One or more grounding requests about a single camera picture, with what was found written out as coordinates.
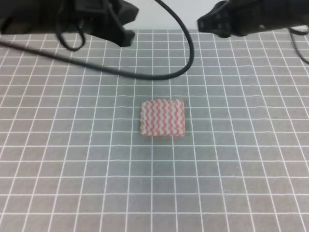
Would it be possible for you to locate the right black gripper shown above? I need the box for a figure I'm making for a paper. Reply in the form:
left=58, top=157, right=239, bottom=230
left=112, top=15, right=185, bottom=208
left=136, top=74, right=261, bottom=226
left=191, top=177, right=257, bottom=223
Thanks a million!
left=197, top=0, right=309, bottom=38

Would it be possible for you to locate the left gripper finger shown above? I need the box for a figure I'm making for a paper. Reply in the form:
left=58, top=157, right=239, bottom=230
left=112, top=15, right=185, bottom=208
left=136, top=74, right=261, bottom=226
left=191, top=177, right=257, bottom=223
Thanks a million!
left=106, top=26, right=135, bottom=47
left=113, top=0, right=139, bottom=25

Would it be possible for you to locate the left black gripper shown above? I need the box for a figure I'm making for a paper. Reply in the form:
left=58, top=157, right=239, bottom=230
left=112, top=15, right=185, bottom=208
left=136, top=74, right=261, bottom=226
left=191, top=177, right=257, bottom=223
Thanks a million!
left=0, top=0, right=121, bottom=37

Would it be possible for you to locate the grey grid tablecloth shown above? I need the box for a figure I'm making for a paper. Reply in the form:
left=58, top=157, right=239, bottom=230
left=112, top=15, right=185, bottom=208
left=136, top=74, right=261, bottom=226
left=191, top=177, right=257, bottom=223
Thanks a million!
left=0, top=30, right=309, bottom=232

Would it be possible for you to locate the pink white wavy towel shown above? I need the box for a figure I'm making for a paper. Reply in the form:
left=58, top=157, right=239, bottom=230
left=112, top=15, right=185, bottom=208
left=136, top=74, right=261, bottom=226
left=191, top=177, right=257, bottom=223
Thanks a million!
left=140, top=99, right=185, bottom=137

